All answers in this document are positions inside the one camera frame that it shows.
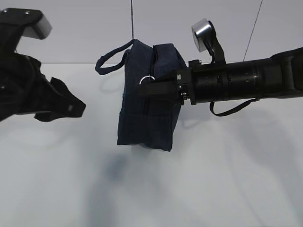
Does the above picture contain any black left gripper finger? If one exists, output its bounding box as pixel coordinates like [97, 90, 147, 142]
[34, 112, 65, 122]
[50, 78, 86, 118]

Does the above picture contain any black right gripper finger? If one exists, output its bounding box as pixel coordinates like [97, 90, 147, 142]
[138, 82, 178, 101]

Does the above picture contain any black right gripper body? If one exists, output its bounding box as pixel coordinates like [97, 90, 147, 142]
[176, 60, 204, 105]

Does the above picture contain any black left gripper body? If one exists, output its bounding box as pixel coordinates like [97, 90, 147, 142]
[0, 53, 54, 122]

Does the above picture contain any dark navy lunch bag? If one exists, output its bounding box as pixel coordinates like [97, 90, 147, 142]
[95, 39, 187, 152]

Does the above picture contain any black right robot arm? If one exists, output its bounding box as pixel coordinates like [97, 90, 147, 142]
[138, 48, 303, 105]

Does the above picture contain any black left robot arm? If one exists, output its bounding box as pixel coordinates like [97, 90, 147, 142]
[0, 24, 86, 122]

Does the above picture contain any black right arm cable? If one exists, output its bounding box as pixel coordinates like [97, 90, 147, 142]
[209, 98, 261, 117]

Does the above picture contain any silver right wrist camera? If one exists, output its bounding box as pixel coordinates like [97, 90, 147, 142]
[191, 18, 226, 64]

